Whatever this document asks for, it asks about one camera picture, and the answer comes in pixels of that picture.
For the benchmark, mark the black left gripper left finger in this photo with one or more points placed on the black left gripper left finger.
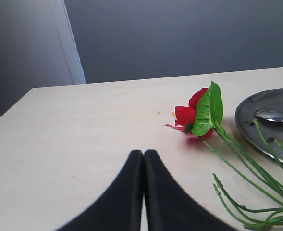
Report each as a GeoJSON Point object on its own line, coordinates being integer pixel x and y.
{"type": "Point", "coordinates": [119, 208]}

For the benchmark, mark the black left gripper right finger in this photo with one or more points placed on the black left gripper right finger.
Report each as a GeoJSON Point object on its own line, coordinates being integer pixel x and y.
{"type": "Point", "coordinates": [169, 207]}

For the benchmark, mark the red artificial flower with stems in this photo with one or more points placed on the red artificial flower with stems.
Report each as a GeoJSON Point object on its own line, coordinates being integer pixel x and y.
{"type": "Point", "coordinates": [200, 119]}

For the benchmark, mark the stainless steel spoon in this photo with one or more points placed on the stainless steel spoon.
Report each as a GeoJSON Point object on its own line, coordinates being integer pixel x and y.
{"type": "Point", "coordinates": [269, 115]}

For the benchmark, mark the round stainless steel plate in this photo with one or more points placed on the round stainless steel plate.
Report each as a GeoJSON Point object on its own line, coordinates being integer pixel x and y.
{"type": "Point", "coordinates": [260, 120]}

